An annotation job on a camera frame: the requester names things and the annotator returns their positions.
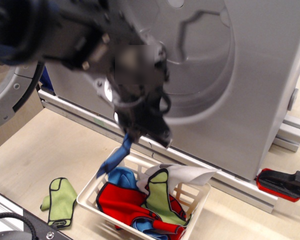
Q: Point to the black mount plate with cable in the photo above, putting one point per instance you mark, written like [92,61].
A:
[34,229]

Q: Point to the blue felt jeans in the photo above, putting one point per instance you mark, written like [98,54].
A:
[113,160]

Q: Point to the blue felt cloth in basket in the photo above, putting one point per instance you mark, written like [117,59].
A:
[123,177]

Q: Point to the grey round washer door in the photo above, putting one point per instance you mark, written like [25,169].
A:
[17,83]

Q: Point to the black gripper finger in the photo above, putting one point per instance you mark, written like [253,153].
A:
[134,133]

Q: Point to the aluminium table edge rail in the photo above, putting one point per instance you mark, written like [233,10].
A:
[2,202]

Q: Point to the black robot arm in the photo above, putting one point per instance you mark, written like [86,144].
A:
[94,36]

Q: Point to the red felt shirt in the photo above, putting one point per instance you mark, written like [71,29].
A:
[125,205]

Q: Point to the white plastic laundry basket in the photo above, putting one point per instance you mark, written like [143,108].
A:
[191,197]

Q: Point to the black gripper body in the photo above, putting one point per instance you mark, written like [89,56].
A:
[138,105]

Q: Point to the green felt sock on table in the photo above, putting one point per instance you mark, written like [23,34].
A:
[60,203]

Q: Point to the white felt cloth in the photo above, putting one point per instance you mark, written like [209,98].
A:
[177,174]

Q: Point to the green felt sock in basket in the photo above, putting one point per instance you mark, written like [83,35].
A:
[158,200]

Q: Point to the red black clamp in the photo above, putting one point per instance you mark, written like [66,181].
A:
[280,184]

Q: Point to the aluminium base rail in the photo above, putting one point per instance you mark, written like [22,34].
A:
[247,191]

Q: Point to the grey toy washing machine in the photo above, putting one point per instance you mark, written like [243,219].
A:
[233,67]

